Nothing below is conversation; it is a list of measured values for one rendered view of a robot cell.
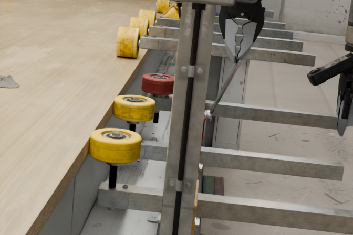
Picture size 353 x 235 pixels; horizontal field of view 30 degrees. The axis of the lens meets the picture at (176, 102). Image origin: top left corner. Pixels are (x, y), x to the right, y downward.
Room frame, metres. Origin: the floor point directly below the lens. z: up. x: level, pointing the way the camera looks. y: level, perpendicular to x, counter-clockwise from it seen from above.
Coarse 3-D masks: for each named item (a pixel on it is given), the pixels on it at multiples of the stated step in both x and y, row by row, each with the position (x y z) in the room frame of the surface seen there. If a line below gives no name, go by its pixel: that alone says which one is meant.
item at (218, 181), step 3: (216, 177) 1.42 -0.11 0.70; (219, 177) 1.42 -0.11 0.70; (222, 177) 1.42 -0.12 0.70; (216, 180) 1.40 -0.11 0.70; (219, 180) 1.40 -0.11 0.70; (222, 180) 1.40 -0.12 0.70; (216, 183) 1.38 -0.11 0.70; (219, 183) 1.38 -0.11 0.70; (222, 183) 1.38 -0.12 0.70; (216, 186) 1.36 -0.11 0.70; (219, 186) 1.36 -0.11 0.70; (222, 186) 1.36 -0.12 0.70; (216, 189) 1.34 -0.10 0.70; (219, 189) 1.34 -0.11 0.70; (222, 189) 1.34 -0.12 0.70; (216, 192) 1.32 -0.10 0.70; (219, 192) 1.33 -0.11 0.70; (222, 192) 1.33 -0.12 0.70; (222, 195) 1.31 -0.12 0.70
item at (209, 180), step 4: (208, 176) 1.42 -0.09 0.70; (212, 176) 1.42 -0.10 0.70; (208, 180) 1.39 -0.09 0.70; (212, 180) 1.39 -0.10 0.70; (208, 184) 1.37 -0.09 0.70; (212, 184) 1.37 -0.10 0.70; (208, 188) 1.34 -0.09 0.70; (212, 188) 1.34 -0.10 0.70; (208, 192) 1.32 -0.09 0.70; (212, 192) 1.32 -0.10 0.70
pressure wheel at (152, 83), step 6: (144, 78) 1.47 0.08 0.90; (150, 78) 1.46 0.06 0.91; (156, 78) 1.46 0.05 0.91; (162, 78) 1.48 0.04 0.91; (168, 78) 1.49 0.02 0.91; (144, 84) 1.46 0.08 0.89; (150, 84) 1.45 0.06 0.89; (156, 84) 1.45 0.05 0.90; (162, 84) 1.45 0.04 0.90; (168, 84) 1.45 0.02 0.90; (144, 90) 1.46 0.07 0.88; (150, 90) 1.45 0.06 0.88; (156, 90) 1.45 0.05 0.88; (162, 90) 1.45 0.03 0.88; (168, 90) 1.46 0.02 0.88; (156, 96) 1.48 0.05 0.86; (162, 96) 1.48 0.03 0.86; (156, 114) 1.48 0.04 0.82; (156, 120) 1.48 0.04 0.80
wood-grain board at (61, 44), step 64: (0, 0) 2.84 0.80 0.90; (64, 0) 3.13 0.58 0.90; (128, 0) 3.47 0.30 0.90; (0, 64) 1.48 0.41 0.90; (64, 64) 1.55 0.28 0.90; (128, 64) 1.64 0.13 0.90; (0, 128) 0.98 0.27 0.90; (64, 128) 1.02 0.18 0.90; (0, 192) 0.73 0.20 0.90; (64, 192) 0.81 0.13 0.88
